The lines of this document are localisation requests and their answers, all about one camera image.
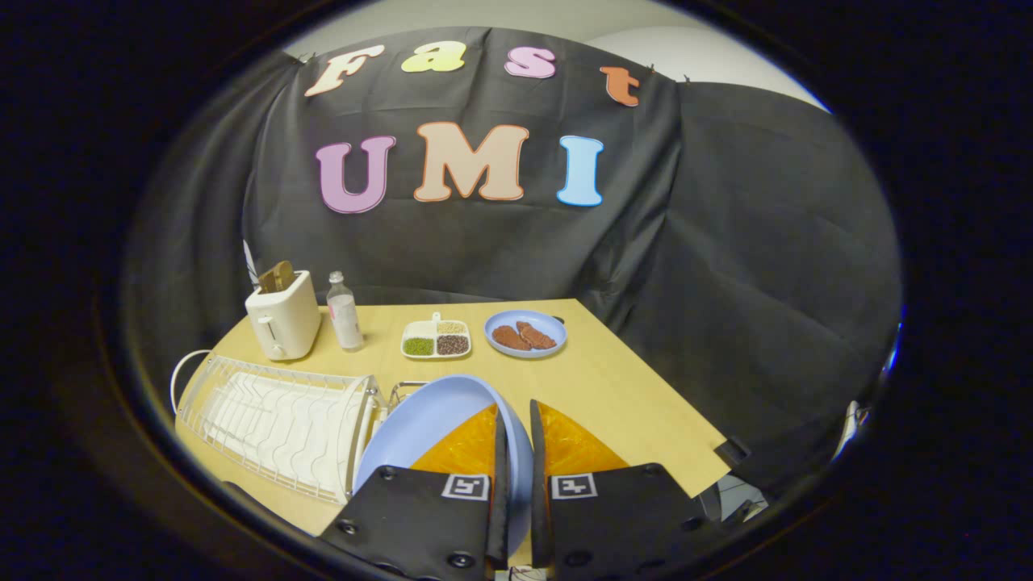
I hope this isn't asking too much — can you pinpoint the black backdrop cloth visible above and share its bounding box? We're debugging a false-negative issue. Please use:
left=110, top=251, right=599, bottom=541
left=121, top=26, right=903, bottom=498

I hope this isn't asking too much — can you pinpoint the light blue plate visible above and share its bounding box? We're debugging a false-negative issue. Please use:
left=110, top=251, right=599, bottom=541
left=353, top=374, right=535, bottom=559

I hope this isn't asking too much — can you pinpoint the white toaster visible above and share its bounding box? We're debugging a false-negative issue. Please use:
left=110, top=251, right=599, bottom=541
left=245, top=270, right=322, bottom=362

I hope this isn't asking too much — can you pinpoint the black table clamp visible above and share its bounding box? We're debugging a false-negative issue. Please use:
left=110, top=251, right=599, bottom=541
left=713, top=436, right=752, bottom=470

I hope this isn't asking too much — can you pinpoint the blue plate with meat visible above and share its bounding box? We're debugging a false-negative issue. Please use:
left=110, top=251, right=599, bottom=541
left=484, top=310, right=568, bottom=359

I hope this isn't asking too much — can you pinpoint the white wire dish rack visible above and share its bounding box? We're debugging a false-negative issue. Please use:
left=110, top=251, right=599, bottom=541
left=175, top=353, right=388, bottom=506

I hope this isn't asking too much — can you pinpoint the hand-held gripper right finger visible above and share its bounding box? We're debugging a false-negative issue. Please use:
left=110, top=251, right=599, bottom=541
left=528, top=399, right=725, bottom=581

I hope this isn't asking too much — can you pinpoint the toast slice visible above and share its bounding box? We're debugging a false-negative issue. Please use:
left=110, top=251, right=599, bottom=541
left=257, top=260, right=295, bottom=295

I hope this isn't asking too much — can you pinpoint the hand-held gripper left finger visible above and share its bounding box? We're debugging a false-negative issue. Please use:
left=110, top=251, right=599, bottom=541
left=319, top=403, right=511, bottom=581

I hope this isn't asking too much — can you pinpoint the clear plastic bottle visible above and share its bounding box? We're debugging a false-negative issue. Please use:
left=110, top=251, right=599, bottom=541
left=326, top=270, right=366, bottom=353

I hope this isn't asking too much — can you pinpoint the white divided dish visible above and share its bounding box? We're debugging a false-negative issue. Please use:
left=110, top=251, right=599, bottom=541
left=401, top=311, right=473, bottom=361

